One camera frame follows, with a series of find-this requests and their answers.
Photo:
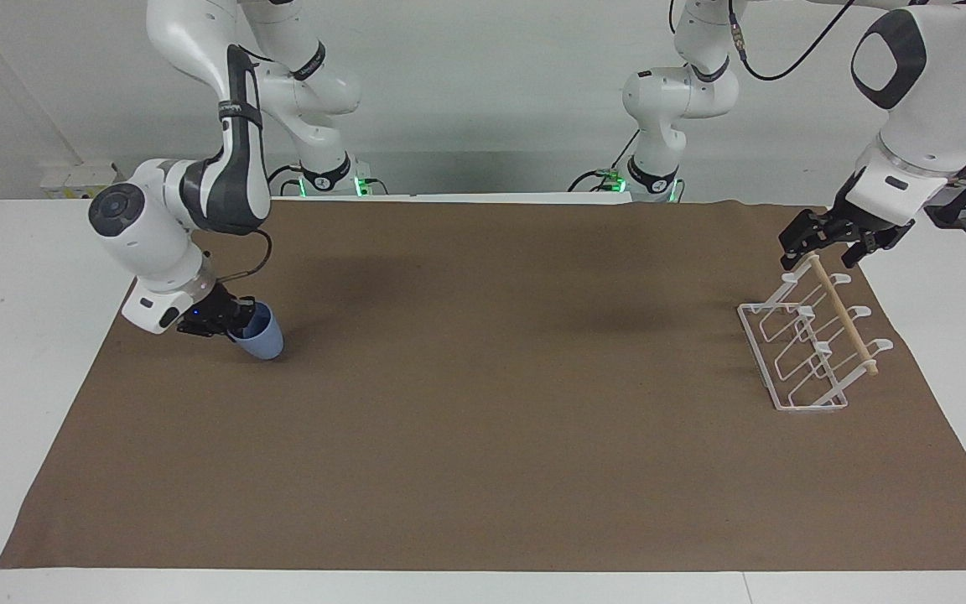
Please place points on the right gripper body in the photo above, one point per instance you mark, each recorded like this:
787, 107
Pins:
205, 315

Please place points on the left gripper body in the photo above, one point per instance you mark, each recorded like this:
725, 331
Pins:
864, 220

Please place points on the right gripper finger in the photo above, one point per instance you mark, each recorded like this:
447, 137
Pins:
245, 307

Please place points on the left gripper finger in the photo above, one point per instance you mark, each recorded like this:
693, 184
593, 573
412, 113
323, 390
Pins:
872, 245
803, 236

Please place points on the blue cup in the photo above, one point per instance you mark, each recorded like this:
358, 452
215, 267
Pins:
262, 337

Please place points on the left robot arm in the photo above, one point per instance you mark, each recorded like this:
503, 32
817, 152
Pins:
936, 84

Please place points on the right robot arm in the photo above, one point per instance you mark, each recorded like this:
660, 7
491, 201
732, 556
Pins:
227, 168

